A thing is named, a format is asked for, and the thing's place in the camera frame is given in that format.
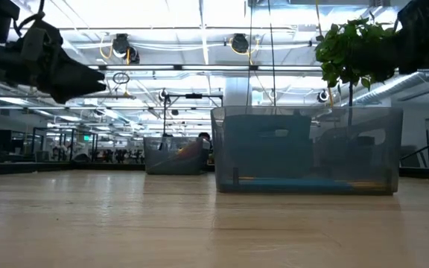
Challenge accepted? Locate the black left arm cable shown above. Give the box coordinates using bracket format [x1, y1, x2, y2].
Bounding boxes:
[13, 0, 48, 34]

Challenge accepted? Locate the narrow grey translucent bin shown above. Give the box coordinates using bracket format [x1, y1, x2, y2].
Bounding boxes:
[142, 135, 212, 176]

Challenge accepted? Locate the teal plastic bin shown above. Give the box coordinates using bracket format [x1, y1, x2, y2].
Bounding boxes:
[223, 114, 314, 179]

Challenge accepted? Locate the wide grey translucent bin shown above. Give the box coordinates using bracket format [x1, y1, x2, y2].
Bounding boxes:
[210, 106, 404, 197]

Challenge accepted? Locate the black plant pot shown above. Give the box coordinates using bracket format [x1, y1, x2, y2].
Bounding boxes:
[320, 128, 378, 176]

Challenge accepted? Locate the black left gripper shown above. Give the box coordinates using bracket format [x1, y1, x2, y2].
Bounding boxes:
[19, 20, 107, 104]

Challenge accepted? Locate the green leafy plant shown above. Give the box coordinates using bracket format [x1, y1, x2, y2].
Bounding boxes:
[314, 17, 401, 127]

